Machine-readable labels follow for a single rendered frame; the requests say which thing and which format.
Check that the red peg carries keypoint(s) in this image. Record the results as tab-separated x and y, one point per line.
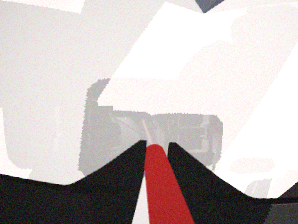
166	203

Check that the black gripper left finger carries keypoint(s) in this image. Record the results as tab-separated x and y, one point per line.
107	196

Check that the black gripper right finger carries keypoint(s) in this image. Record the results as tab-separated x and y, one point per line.
211	200

